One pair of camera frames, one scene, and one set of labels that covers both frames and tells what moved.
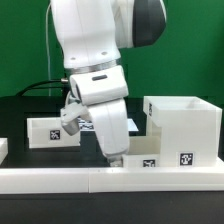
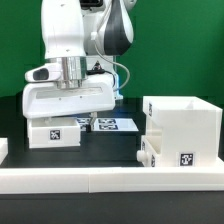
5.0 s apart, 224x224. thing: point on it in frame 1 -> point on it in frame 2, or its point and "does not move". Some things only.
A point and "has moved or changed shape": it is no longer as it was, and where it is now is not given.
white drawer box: x=143 y=152 has moved or changed shape
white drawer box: x=45 y=132 does not move
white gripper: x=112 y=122 -> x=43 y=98
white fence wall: x=111 y=179 does not move
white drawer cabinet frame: x=189 y=128 does not move
